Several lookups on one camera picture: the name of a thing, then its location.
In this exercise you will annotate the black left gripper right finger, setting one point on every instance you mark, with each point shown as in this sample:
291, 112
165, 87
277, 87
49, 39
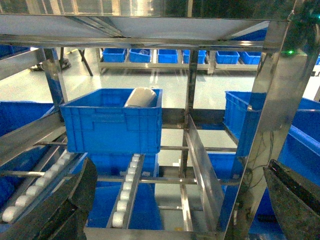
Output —
295, 201

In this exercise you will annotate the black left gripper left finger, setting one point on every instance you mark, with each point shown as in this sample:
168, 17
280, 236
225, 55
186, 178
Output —
63, 215

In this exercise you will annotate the white paper roll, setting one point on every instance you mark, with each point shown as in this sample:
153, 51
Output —
141, 97

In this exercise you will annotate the large blue crate right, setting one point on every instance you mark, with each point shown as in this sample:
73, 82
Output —
301, 150

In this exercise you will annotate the stainless steel shelf rack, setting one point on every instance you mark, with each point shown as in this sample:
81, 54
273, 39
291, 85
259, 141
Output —
286, 32

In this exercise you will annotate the blue crate holding roll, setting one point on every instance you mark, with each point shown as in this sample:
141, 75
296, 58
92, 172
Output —
99, 123

